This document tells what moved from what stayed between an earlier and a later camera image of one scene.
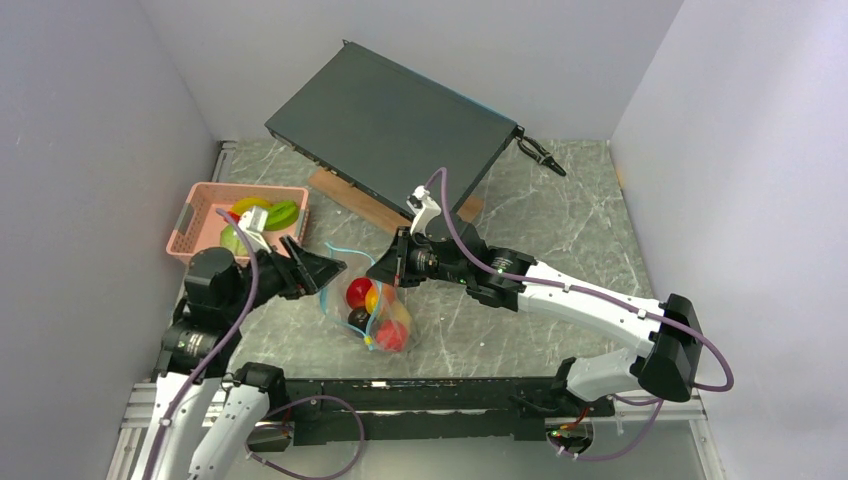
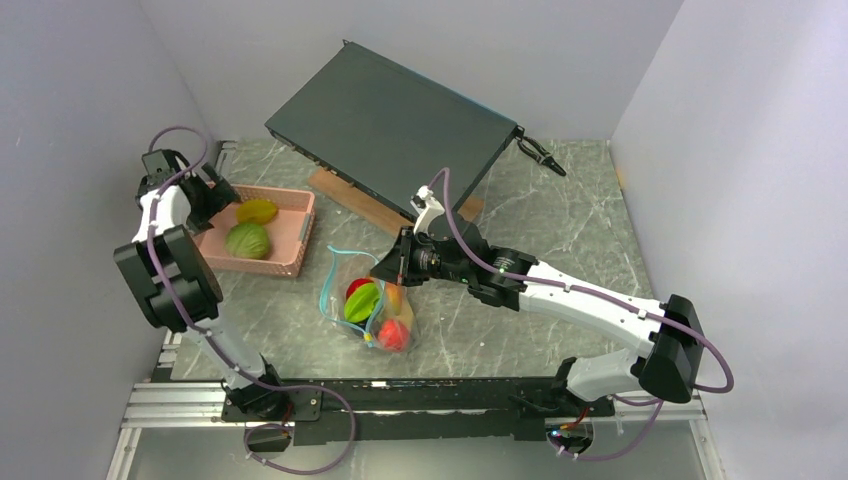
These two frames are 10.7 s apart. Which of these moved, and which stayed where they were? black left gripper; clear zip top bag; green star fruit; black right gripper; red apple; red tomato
Moved: black left gripper; green star fruit
Stayed: clear zip top bag; black right gripper; red apple; red tomato
